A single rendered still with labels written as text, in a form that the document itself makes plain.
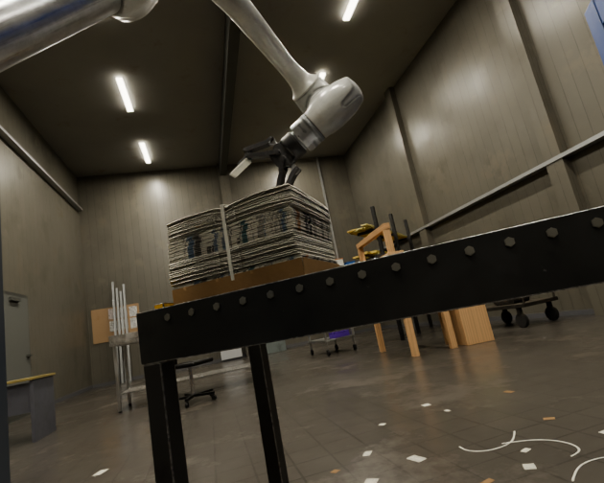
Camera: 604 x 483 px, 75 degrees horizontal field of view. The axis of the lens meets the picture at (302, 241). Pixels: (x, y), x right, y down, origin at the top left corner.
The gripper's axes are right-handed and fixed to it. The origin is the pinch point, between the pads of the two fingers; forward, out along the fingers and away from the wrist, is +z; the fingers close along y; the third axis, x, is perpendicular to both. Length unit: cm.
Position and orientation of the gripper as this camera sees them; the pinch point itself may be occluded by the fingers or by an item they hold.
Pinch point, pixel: (247, 190)
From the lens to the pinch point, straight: 115.8
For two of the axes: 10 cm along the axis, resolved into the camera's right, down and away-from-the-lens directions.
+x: 3.4, 1.2, 9.3
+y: 5.8, 7.5, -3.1
